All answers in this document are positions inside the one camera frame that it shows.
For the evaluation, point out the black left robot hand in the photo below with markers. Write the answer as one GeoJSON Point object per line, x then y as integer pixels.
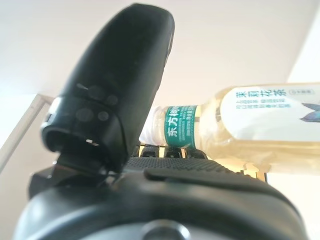
{"type": "Point", "coordinates": [112, 87]}

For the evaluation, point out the clear jasmine tea bottle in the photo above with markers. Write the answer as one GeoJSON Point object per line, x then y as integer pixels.
{"type": "Point", "coordinates": [250, 120]}

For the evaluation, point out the beige wooden strip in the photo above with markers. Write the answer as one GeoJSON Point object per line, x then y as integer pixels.
{"type": "Point", "coordinates": [22, 127]}

